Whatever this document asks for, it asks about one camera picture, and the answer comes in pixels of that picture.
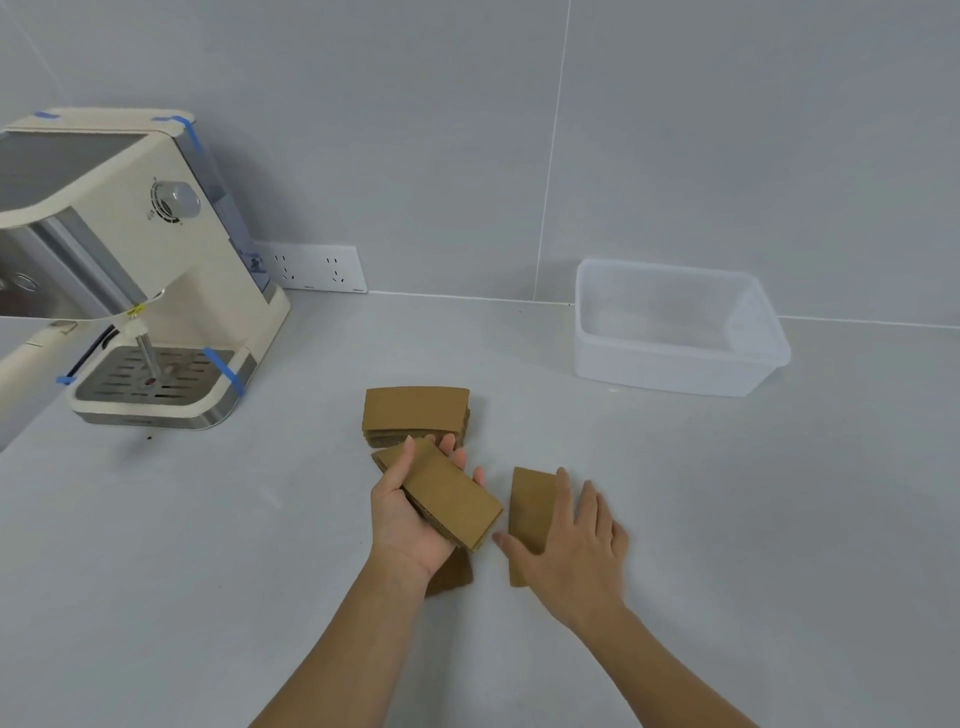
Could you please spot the person's left hand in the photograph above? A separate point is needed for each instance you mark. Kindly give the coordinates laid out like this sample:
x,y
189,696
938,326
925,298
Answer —
x,y
397,525

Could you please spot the person's right hand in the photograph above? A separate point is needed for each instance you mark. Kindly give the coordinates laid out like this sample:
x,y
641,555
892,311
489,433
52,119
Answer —
x,y
581,562

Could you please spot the stack of brown cup sleeves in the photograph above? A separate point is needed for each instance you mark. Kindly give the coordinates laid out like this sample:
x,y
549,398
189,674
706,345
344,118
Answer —
x,y
412,409

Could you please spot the clear plastic container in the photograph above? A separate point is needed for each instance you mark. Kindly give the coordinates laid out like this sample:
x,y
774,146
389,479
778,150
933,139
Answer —
x,y
675,371

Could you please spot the person's left forearm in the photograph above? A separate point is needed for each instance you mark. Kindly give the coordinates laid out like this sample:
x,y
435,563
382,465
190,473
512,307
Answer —
x,y
337,660

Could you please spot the cream espresso machine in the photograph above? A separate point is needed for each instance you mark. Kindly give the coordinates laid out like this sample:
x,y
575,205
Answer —
x,y
187,285

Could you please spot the white wall socket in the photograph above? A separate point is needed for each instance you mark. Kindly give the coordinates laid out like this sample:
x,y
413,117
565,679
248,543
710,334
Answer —
x,y
289,266
337,268

